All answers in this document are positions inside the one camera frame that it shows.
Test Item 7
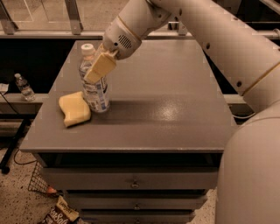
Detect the yellow sponge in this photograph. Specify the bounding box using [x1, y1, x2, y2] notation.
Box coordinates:
[59, 92, 91, 127]

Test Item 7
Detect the bottom grey drawer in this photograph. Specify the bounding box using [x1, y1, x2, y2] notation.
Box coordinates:
[80, 210, 195, 224]

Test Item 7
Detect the grey drawer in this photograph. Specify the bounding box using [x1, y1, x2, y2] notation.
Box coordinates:
[66, 193, 207, 210]
[41, 168, 217, 190]
[80, 210, 195, 224]

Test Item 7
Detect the small water bottle on ledge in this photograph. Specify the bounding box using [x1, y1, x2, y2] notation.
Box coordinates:
[14, 73, 35, 102]

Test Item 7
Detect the clear plastic water bottle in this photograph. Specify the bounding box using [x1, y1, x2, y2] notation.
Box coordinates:
[79, 43, 110, 113]

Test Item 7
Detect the top grey drawer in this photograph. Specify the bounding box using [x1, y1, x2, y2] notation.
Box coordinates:
[41, 168, 217, 190]

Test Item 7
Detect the black stand leg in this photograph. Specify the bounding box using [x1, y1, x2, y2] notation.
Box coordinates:
[0, 119, 31, 174]

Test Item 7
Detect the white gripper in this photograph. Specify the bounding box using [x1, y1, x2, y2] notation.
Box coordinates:
[84, 17, 142, 83]

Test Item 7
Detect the wire mesh basket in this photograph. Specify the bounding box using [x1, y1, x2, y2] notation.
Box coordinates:
[28, 162, 57, 195]

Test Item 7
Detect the middle grey drawer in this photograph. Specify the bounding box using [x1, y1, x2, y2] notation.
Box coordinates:
[66, 193, 207, 210]

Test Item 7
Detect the snack chip bag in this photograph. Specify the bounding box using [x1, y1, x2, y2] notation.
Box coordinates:
[38, 196, 79, 224]

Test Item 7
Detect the grey drawer cabinet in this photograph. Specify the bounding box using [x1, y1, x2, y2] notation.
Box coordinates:
[19, 38, 238, 224]

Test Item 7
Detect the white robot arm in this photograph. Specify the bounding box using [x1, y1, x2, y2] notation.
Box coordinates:
[86, 0, 280, 224]

